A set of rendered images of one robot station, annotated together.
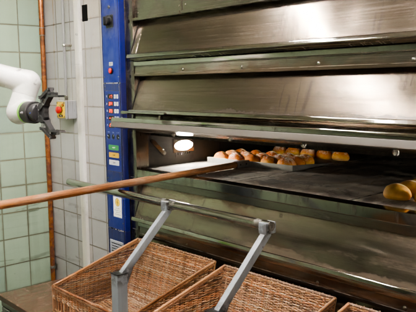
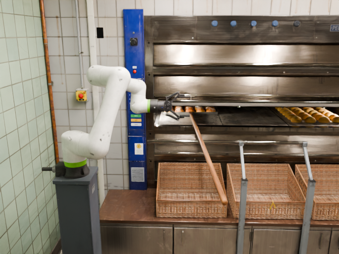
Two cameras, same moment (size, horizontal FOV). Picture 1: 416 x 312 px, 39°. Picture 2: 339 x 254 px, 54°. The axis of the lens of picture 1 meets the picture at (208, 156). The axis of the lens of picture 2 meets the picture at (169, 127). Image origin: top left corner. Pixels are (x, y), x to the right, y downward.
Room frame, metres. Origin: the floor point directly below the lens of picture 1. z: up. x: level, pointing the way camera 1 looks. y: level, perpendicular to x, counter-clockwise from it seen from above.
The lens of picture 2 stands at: (0.82, 2.26, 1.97)
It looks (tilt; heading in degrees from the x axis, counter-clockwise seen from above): 16 degrees down; 314
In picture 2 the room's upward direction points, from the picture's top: straight up
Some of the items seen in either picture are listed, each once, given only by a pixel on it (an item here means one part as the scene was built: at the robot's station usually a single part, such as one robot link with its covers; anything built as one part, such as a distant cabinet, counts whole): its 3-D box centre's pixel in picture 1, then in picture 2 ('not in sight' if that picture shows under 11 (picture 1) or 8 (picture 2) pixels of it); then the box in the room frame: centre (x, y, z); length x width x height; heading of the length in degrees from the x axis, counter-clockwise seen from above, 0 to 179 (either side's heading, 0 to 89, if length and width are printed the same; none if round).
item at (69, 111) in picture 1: (66, 109); (82, 94); (3.29, 0.78, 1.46); 0.10 x 0.07 x 0.10; 42
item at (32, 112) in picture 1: (41, 112); (165, 106); (2.41, 0.67, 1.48); 0.09 x 0.07 x 0.08; 43
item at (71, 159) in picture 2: not in sight; (75, 147); (2.41, 1.38, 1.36); 0.16 x 0.13 x 0.19; 14
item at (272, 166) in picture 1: (269, 160); (188, 109); (3.05, -0.32, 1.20); 0.55 x 0.36 x 0.03; 46
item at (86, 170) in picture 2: not in sight; (66, 168); (2.46, 1.42, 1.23); 0.26 x 0.15 x 0.06; 43
